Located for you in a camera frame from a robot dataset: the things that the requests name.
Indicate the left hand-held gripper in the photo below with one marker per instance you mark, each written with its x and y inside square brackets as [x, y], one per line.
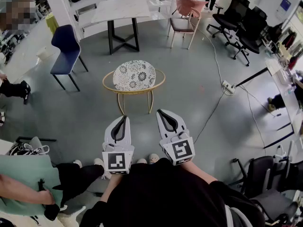
[117, 162]

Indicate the white power strip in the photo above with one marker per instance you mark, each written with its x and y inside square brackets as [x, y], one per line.
[228, 87]

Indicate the person's right beige shoe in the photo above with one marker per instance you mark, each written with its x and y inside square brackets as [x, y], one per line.
[154, 158]

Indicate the blue wall poster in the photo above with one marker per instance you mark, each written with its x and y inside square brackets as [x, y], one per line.
[284, 6]

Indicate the white desk with black legs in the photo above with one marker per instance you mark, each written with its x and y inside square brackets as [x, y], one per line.
[275, 67]

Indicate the clothes rack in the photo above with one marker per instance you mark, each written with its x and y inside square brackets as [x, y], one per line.
[290, 39]

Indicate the floral round seat cushion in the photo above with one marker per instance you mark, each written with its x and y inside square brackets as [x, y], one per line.
[132, 75]

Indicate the person's black shirt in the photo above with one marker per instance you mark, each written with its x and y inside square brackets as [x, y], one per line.
[165, 193]

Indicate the person's left forearm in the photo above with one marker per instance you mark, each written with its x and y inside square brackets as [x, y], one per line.
[113, 181]

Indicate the pink armchair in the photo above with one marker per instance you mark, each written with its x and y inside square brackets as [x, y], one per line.
[189, 6]

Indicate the person's right forearm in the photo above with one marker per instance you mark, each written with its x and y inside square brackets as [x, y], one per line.
[196, 171]

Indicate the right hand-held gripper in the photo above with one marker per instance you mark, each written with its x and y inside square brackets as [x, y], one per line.
[181, 150]

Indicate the blue upholstered chair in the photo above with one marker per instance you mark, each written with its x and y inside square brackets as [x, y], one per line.
[65, 55]

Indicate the person's beige shoe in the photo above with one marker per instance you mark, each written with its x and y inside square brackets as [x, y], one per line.
[154, 158]
[142, 161]

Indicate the person's left beige shoe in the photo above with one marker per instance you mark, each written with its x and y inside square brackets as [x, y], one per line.
[142, 161]

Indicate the black frame chair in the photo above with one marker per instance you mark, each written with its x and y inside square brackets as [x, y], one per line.
[120, 8]

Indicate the yellow-green stool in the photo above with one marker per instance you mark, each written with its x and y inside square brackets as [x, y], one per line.
[52, 23]

